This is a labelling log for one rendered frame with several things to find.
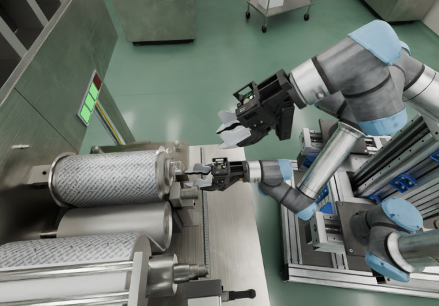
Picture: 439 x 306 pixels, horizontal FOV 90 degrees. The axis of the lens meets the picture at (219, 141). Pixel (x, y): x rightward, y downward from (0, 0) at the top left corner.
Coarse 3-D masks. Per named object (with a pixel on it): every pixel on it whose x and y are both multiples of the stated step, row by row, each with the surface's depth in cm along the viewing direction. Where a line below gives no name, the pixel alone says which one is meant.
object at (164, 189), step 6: (162, 156) 57; (168, 156) 64; (162, 162) 56; (162, 168) 55; (162, 174) 55; (162, 180) 55; (162, 186) 56; (168, 186) 61; (162, 192) 57; (168, 192) 60
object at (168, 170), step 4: (168, 160) 59; (164, 164) 58; (168, 164) 58; (164, 168) 57; (168, 168) 57; (172, 168) 64; (164, 172) 57; (168, 172) 57; (172, 172) 64; (168, 176) 57; (172, 176) 63; (168, 180) 57; (168, 184) 58
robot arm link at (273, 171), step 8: (264, 160) 75; (272, 160) 75; (280, 160) 75; (288, 160) 75; (264, 168) 73; (272, 168) 73; (280, 168) 73; (288, 168) 73; (264, 176) 73; (272, 176) 73; (280, 176) 73; (288, 176) 73; (272, 184) 77
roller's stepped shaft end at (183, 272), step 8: (176, 264) 39; (184, 264) 39; (192, 264) 40; (176, 272) 38; (184, 272) 38; (192, 272) 38; (200, 272) 39; (208, 272) 39; (176, 280) 38; (184, 280) 38
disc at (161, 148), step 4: (160, 148) 59; (164, 148) 64; (156, 152) 56; (160, 152) 58; (156, 156) 55; (156, 160) 54; (156, 164) 54; (156, 168) 53; (156, 172) 53; (156, 176) 53; (156, 180) 53; (156, 184) 53; (160, 188) 56; (160, 192) 55; (160, 196) 56; (164, 196) 60
